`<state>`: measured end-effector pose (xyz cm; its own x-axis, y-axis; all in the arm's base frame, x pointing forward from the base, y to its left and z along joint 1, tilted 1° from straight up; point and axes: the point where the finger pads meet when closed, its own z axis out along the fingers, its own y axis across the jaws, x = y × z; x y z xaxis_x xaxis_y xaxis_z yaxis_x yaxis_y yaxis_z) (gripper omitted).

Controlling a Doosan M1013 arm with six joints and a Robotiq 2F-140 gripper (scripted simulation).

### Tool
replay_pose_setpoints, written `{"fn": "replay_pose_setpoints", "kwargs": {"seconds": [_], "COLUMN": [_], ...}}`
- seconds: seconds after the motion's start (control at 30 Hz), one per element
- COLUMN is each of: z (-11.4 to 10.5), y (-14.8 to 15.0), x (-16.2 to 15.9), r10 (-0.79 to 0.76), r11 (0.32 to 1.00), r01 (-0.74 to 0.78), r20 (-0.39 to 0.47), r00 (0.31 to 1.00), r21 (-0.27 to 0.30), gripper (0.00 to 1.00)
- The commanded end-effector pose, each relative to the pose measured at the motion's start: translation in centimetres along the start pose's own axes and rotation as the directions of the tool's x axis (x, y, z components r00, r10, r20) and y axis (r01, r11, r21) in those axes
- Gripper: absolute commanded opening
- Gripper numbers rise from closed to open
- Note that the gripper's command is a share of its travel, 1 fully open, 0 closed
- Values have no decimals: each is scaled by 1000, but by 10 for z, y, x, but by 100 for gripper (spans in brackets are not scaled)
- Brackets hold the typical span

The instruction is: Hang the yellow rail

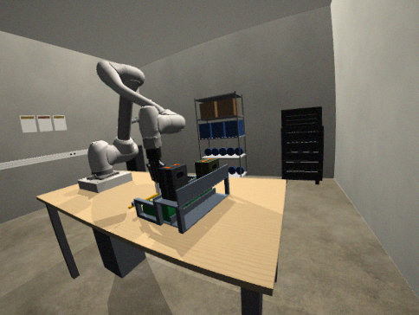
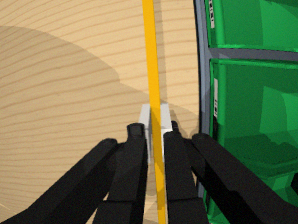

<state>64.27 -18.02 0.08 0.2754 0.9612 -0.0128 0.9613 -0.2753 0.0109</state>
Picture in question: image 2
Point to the yellow bar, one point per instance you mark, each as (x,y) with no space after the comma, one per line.
(154,94)

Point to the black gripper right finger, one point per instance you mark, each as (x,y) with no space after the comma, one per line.
(242,197)

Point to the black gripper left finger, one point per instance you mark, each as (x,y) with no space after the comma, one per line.
(74,197)

